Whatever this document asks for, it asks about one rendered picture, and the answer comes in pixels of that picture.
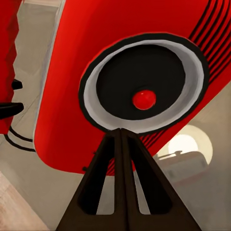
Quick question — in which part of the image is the radio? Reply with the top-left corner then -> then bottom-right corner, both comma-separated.
0,0 -> 231,176

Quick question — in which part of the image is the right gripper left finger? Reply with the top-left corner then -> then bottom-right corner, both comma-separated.
56,128 -> 128,231

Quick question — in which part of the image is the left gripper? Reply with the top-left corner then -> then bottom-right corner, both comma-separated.
0,79 -> 24,120

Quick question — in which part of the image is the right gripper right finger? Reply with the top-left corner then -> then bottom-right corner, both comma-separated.
121,128 -> 202,231

